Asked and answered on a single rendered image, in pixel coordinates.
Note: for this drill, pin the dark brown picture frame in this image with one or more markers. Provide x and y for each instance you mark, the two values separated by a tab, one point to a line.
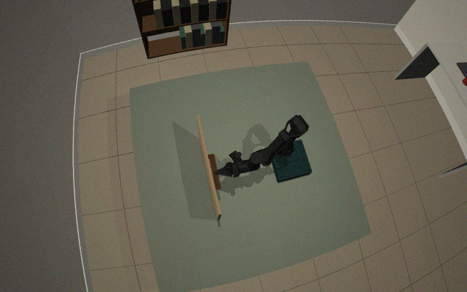
212	163

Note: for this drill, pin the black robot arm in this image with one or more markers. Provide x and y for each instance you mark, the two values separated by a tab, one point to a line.
283	144

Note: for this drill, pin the brown flat square board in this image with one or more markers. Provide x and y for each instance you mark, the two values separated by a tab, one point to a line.
208	171

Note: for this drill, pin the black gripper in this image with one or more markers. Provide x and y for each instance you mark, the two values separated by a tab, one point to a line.
233	169

